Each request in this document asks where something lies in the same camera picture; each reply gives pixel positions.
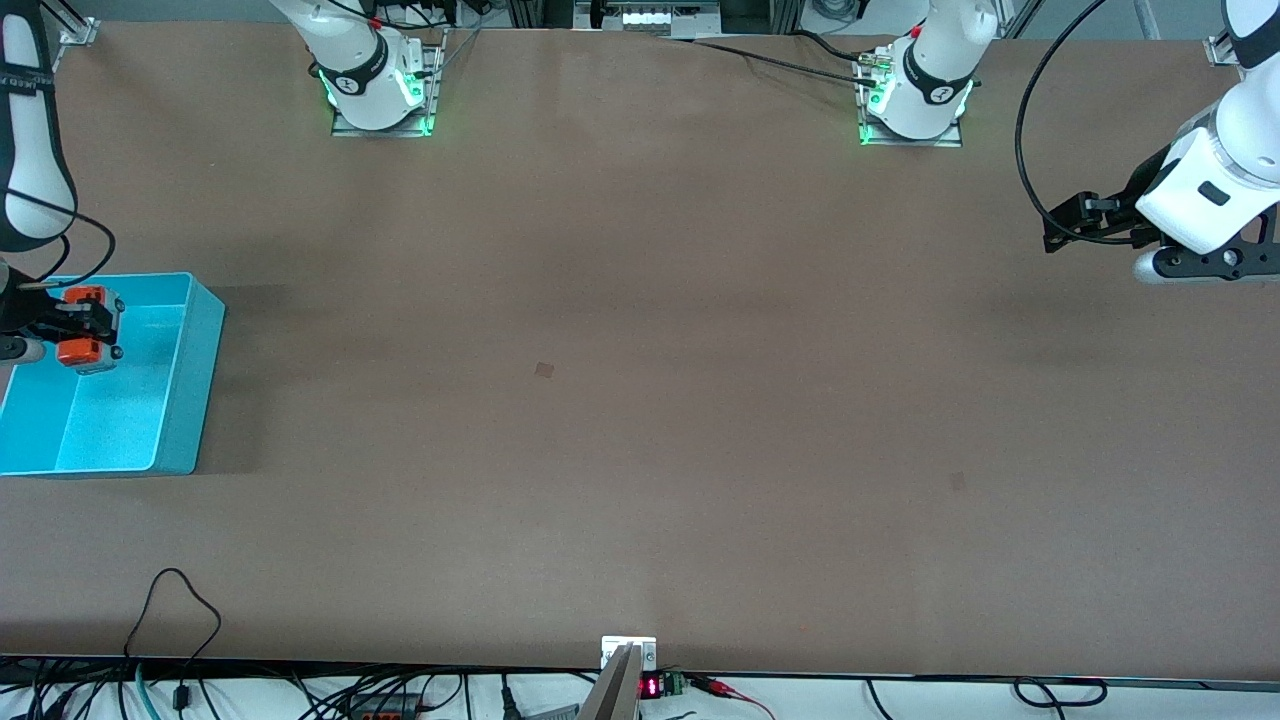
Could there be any background equipment rack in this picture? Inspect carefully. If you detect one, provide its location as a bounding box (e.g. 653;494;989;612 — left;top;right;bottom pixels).
574;0;723;33

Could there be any black coiled cable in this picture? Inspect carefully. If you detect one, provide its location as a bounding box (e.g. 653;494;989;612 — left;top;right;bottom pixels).
1011;677;1110;710

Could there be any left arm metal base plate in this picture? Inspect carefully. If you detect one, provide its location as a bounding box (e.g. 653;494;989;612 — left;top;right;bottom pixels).
857;45;964;149

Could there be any black cable across table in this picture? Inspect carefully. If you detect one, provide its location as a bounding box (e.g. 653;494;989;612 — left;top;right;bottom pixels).
664;30;887;83

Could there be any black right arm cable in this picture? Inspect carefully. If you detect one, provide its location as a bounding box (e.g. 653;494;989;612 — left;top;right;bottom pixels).
0;188;117;293

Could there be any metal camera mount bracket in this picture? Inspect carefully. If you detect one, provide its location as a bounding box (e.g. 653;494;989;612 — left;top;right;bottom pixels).
578;635;659;720

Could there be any red clip lead cable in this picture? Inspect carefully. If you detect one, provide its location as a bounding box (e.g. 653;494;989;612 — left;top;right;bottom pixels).
688;676;777;720

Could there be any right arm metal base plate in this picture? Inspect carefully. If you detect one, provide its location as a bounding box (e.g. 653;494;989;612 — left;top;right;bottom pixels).
331;28;448;139

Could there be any orange toy bus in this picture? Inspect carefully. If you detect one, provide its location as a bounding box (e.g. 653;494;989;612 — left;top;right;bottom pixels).
56;286;127;377

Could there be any thin black looped cable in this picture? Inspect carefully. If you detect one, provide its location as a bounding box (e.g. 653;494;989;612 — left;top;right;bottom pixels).
122;567;223;713

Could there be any black power strip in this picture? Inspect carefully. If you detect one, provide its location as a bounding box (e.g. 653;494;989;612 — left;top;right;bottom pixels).
345;690;427;720

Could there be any aluminium frame profile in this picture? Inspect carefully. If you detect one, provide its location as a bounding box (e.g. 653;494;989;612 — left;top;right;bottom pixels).
40;0;102;47

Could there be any turquoise blue plastic box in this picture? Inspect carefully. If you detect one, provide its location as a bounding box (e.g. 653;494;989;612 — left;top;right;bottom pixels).
0;272;227;478

